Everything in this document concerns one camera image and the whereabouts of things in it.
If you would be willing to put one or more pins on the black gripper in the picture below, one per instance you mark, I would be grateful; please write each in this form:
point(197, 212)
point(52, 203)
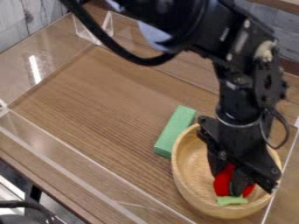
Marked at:
point(239, 146)

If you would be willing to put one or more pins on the red plush fruit green leaf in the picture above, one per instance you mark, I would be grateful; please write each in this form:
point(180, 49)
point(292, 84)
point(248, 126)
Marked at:
point(223, 189)

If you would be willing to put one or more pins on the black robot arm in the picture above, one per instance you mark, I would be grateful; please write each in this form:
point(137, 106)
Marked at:
point(225, 34)

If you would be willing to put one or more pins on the wooden bowl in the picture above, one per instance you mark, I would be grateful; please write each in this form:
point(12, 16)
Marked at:
point(192, 178)

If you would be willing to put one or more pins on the green rectangular block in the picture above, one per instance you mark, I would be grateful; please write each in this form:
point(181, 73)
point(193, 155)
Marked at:
point(179, 122)

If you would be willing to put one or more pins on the black table leg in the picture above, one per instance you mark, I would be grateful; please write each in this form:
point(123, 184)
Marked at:
point(36, 193)

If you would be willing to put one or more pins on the clear acrylic tray wall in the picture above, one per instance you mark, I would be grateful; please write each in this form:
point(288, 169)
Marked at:
point(99, 196)

